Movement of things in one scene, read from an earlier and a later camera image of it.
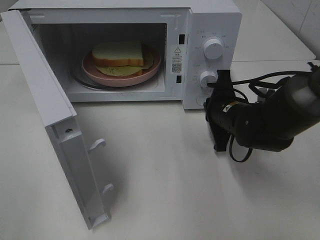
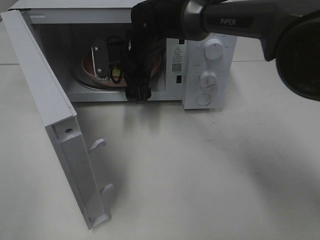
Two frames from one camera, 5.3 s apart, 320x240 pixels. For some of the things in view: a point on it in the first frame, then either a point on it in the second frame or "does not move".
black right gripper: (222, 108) → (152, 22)
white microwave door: (59, 117) does not move
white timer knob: (208, 79) does not move
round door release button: (200, 100) does not move
